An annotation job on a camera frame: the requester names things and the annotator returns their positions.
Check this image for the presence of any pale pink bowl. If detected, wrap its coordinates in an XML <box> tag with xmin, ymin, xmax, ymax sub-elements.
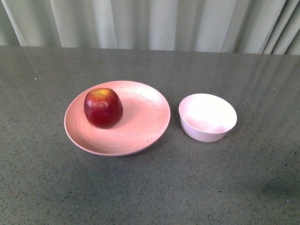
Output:
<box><xmin>179</xmin><ymin>93</ymin><xmax>237</xmax><ymax>143</ymax></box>

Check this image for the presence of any white pleated curtain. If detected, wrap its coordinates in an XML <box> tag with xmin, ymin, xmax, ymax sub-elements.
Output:
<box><xmin>0</xmin><ymin>0</ymin><xmax>300</xmax><ymax>55</ymax></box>

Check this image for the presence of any red apple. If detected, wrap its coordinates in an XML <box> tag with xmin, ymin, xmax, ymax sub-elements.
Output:
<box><xmin>83</xmin><ymin>88</ymin><xmax>123</xmax><ymax>129</ymax></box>

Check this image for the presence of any pink round plate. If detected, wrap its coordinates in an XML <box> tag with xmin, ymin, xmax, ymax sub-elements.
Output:
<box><xmin>64</xmin><ymin>81</ymin><xmax>171</xmax><ymax>157</ymax></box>

